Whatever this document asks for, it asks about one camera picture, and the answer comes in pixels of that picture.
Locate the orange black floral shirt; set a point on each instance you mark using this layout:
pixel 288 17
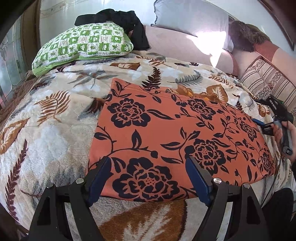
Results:
pixel 148 135

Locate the striped floral cushion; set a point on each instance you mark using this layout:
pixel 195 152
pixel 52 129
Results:
pixel 262 80

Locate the person's right hand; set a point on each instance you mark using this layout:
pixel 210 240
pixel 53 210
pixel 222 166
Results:
pixel 284 136

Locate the green white checkered pillow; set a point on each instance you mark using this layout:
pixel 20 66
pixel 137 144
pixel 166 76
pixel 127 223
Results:
pixel 85 42

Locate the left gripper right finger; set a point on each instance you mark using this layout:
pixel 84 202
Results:
pixel 246 221

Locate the stained glass wooden door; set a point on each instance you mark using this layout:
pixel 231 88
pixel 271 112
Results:
pixel 20 42

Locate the grey quilted pillow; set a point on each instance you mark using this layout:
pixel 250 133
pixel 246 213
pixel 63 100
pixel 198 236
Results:
pixel 197 18

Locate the black garment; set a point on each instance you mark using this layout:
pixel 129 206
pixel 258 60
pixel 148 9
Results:
pixel 128 20

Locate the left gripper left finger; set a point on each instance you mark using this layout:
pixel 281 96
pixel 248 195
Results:
pixel 50 220

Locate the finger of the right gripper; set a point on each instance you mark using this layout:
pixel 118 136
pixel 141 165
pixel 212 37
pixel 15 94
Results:
pixel 258 122

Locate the pink beige sofa backrest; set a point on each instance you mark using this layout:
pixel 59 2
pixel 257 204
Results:
pixel 269 52

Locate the pink sofa cushion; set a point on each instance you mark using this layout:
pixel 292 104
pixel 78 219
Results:
pixel 207 49

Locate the dark furry cushion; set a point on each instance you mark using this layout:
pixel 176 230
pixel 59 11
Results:
pixel 246 36

